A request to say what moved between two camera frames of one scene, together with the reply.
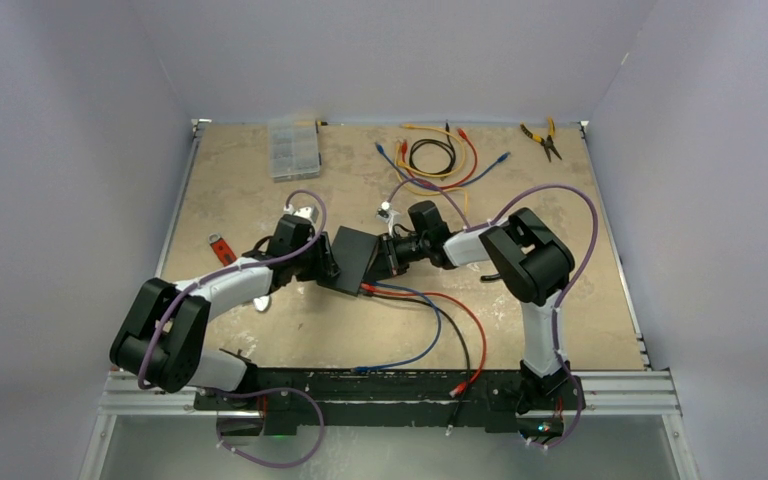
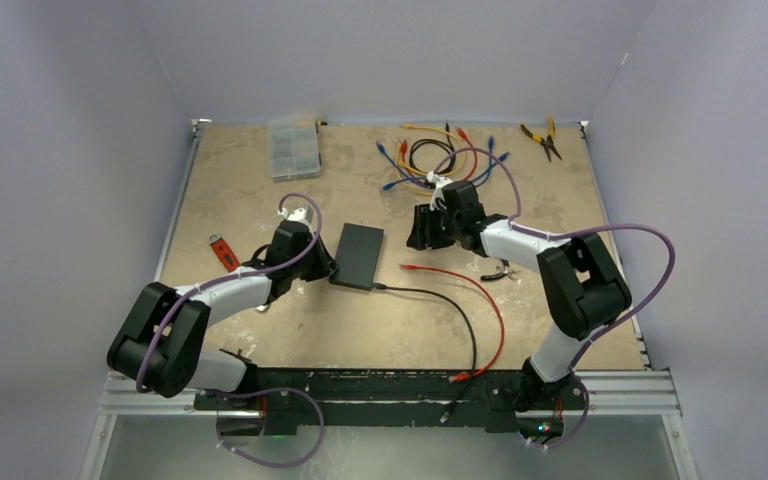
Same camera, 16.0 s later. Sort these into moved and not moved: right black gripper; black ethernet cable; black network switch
Moved: right black gripper
Not moved: black network switch; black ethernet cable
